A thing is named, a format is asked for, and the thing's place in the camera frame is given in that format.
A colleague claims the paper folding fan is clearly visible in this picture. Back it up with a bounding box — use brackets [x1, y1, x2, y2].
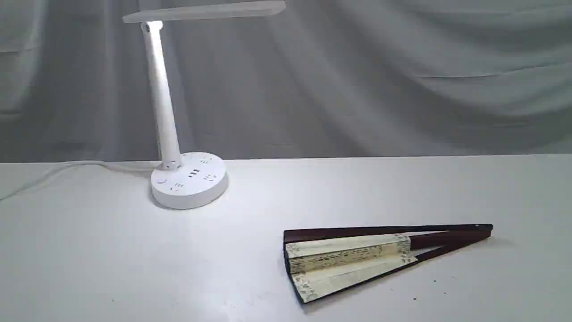
[282, 224, 494, 304]

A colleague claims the white desk lamp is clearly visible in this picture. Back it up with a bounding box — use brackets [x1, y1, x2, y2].
[122, 0, 286, 210]

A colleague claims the white power cord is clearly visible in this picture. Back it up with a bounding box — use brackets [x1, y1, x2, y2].
[0, 161, 160, 202]

